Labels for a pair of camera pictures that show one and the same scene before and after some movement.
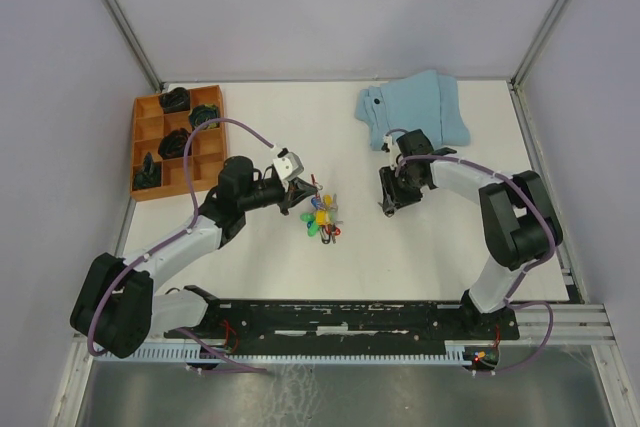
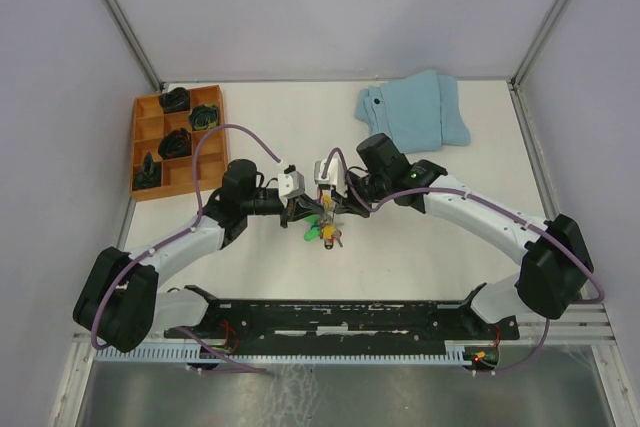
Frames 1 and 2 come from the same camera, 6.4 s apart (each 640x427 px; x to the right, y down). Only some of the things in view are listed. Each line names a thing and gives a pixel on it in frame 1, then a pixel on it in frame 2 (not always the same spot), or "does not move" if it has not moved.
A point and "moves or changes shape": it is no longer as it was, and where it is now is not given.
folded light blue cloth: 428,101 does not move
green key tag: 312,224 moves or changes shape
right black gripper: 391,196 -> 349,205
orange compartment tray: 207,150 does not move
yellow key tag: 323,216 -> 328,231
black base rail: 346,326 does not move
